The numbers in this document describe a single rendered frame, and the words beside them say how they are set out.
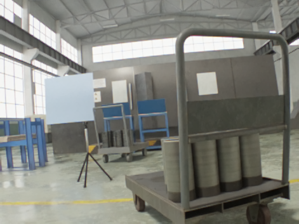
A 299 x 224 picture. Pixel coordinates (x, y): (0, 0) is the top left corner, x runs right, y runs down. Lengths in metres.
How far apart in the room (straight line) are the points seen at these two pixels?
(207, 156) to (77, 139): 6.57
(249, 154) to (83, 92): 6.55
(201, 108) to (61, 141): 6.90
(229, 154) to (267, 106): 0.28
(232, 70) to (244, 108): 6.42
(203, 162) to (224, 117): 0.25
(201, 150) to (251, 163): 0.28
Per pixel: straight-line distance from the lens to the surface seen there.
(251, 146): 1.47
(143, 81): 7.17
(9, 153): 5.89
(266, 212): 1.58
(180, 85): 1.10
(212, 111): 1.18
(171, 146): 1.28
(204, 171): 1.35
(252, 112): 1.30
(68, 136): 7.83
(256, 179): 1.51
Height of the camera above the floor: 0.62
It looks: 2 degrees up
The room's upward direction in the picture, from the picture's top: 5 degrees counter-clockwise
